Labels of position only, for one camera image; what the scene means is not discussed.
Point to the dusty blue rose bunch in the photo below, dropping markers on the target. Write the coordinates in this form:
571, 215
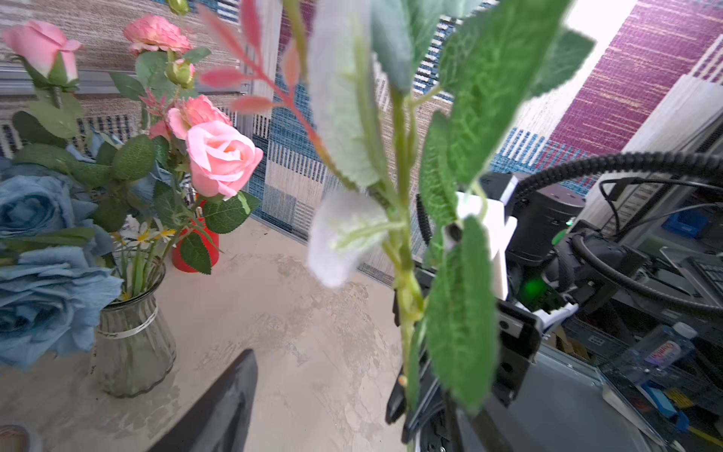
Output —
59, 208

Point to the red pen holder cup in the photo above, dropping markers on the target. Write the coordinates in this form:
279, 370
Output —
194, 248

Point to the small pink rosebud stem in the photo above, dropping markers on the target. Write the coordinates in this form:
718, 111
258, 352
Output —
207, 156

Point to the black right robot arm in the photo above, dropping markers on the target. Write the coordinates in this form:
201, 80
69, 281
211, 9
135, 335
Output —
588, 256

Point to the pink carnation stem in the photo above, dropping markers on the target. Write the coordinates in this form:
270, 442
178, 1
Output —
165, 64

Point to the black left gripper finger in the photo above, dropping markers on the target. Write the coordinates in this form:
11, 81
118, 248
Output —
220, 419

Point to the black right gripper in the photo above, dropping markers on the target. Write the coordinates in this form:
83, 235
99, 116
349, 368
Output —
466, 366

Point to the white daisy sprig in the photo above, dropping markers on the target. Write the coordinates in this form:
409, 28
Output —
139, 248

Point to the ribbed glass vase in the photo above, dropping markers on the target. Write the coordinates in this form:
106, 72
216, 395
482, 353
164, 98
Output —
134, 348

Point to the large peach pink rose stem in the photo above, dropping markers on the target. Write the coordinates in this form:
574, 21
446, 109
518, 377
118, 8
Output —
409, 102

